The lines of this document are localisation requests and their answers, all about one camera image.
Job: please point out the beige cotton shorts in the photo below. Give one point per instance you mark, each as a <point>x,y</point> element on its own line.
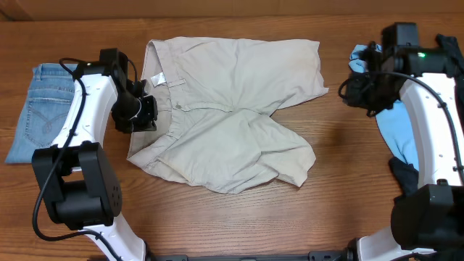
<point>216,98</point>

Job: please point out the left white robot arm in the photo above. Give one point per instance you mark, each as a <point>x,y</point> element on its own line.
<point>80,194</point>

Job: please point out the black aluminium frame rail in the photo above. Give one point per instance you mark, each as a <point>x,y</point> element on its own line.
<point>338,255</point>

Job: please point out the light blue shirt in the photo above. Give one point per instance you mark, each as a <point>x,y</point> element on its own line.
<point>394,124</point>

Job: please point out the folded light blue jeans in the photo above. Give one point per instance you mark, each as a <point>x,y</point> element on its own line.
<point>48,101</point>

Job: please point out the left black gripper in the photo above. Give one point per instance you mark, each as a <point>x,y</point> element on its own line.
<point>146,124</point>

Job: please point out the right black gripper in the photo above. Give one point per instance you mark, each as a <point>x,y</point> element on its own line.
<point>353,97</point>

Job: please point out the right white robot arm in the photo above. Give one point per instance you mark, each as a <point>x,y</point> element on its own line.
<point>429,221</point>

